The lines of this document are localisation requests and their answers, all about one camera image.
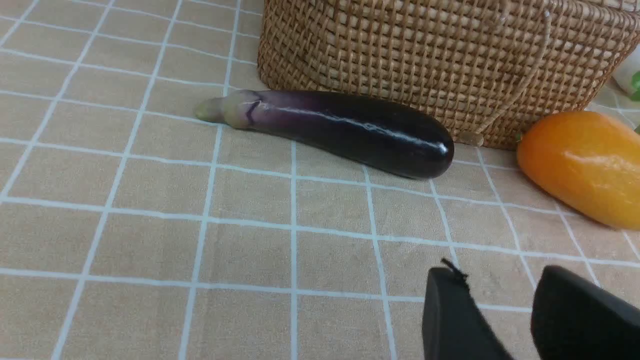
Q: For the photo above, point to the beige checkered tablecloth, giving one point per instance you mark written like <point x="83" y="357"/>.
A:
<point x="131" y="231"/>

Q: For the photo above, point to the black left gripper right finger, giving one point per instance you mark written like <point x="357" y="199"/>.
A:
<point x="574" y="319"/>

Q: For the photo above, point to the woven wicker basket green lining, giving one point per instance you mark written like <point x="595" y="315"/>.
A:
<point x="487" y="69"/>

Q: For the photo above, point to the white radish green leaves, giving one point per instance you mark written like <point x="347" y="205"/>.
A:
<point x="627" y="78"/>

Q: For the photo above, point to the dark purple eggplant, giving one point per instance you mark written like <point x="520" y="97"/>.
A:
<point x="382" y="134"/>

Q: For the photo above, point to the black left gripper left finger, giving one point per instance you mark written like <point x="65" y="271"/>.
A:
<point x="453" y="327"/>

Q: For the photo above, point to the yellow orange mango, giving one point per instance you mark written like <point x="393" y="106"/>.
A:
<point x="588" y="160"/>

